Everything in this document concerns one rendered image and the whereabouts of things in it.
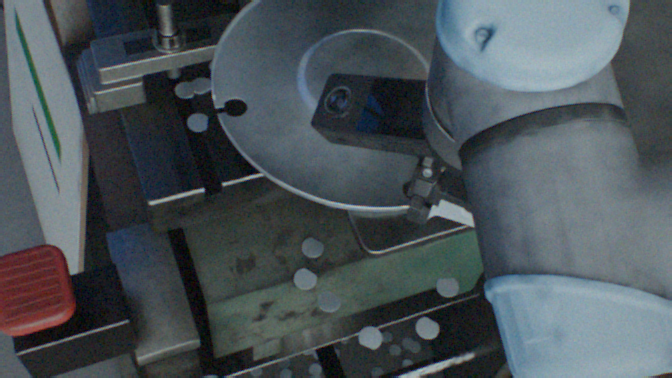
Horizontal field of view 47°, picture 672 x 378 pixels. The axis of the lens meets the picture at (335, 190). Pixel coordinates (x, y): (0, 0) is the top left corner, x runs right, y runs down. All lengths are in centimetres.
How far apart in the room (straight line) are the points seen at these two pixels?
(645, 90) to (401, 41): 126
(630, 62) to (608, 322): 173
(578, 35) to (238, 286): 51
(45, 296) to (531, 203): 44
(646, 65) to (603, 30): 171
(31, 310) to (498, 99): 43
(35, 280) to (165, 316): 15
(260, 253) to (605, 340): 52
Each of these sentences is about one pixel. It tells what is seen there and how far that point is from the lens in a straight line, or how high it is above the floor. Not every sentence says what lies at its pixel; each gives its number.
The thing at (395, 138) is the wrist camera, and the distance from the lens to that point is 50.
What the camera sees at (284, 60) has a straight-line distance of 75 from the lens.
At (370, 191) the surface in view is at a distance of 66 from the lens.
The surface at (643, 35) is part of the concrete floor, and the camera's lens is 210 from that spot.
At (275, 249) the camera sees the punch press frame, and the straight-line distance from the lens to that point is 78.
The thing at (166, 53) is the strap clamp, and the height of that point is 76.
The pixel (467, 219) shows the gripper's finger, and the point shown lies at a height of 83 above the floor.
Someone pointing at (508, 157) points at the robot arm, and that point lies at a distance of 32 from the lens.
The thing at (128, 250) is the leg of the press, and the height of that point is 64.
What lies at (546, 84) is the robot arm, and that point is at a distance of 32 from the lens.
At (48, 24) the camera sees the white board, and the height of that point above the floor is 58.
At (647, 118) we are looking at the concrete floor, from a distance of 192.
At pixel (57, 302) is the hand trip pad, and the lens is 65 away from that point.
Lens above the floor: 133
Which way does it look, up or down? 57 degrees down
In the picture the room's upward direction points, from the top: 9 degrees clockwise
